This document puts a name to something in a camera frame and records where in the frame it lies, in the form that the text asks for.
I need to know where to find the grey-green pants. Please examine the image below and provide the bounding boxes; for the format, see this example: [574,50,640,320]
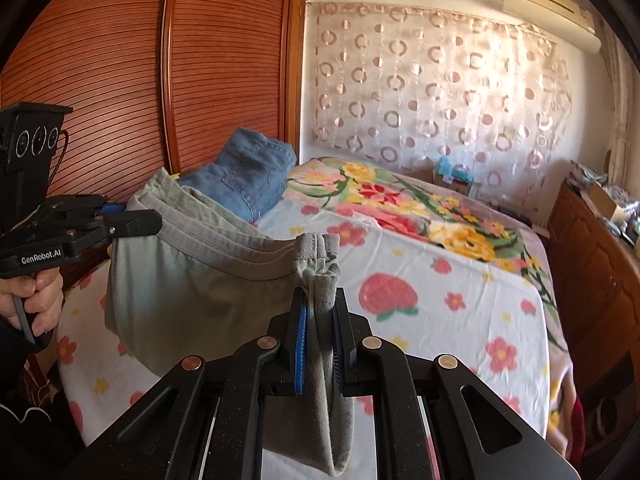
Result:
[104,170,354,477]

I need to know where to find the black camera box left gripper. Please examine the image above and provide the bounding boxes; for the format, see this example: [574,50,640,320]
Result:
[0,102,73,234]

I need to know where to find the wooden slatted wardrobe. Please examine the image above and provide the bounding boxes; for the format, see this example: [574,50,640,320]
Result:
[1,0,291,200]

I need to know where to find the cardboard box on cabinet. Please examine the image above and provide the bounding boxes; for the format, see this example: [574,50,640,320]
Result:
[588,183,631,224]

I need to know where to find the beige window curtain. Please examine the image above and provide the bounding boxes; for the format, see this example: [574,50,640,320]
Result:
[601,20,637,185]

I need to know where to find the white floral bed sheet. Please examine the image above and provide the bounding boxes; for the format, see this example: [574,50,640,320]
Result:
[58,200,550,442]

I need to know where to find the blue item on small box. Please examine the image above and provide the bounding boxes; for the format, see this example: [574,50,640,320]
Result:
[435,155,474,184]

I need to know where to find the folded blue jeans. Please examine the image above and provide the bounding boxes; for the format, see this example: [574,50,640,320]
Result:
[178,128,296,222]

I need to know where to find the white air conditioner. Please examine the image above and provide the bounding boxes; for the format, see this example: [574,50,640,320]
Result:
[503,0,602,54]

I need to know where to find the left hand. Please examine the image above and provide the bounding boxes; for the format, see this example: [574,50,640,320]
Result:
[0,268,64,337]

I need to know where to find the brown wooden cabinet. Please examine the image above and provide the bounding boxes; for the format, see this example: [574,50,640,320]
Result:
[548,184,639,394]

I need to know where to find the circle-patterned sheer curtain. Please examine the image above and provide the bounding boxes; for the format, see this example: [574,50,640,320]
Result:
[308,1,572,195]

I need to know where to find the colourful flower blanket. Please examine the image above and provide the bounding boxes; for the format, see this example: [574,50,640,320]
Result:
[262,157,576,456]

